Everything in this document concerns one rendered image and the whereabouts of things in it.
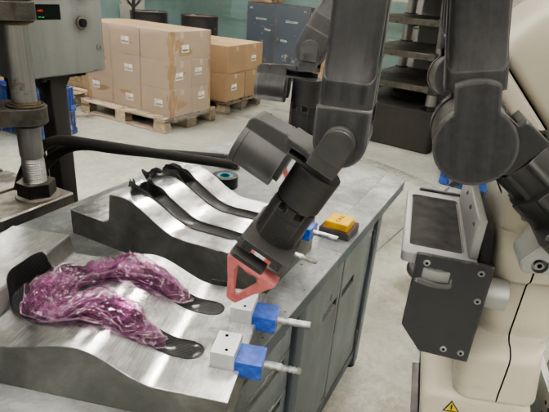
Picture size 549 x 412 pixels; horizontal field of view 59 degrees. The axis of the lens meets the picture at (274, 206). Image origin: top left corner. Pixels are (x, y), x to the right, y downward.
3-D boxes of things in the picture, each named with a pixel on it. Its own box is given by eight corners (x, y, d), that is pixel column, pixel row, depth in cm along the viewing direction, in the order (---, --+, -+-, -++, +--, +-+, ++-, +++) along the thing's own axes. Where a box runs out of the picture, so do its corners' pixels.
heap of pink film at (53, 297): (198, 291, 86) (199, 253, 82) (158, 359, 70) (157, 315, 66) (64, 267, 89) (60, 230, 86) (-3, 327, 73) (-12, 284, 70)
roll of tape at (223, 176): (206, 184, 147) (206, 173, 145) (227, 179, 152) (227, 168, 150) (221, 193, 141) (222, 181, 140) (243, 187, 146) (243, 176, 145)
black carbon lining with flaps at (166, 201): (279, 225, 109) (283, 186, 105) (242, 255, 96) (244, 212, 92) (158, 189, 123) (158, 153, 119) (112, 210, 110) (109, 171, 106)
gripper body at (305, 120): (274, 142, 94) (278, 104, 91) (296, 131, 102) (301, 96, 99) (305, 150, 92) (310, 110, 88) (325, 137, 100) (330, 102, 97)
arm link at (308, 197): (341, 185, 53) (348, 168, 58) (289, 150, 53) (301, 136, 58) (308, 230, 56) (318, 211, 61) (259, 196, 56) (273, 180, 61)
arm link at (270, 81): (320, 40, 85) (323, 42, 94) (256, 33, 87) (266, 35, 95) (310, 109, 89) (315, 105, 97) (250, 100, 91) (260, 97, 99)
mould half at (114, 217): (311, 248, 115) (318, 196, 109) (256, 303, 93) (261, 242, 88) (148, 197, 135) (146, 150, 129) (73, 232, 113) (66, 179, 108)
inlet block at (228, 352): (301, 373, 73) (305, 345, 71) (296, 398, 69) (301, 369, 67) (218, 357, 75) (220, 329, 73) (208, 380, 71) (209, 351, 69)
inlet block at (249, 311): (310, 329, 83) (314, 303, 81) (306, 348, 79) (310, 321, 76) (236, 315, 85) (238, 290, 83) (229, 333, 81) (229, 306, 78)
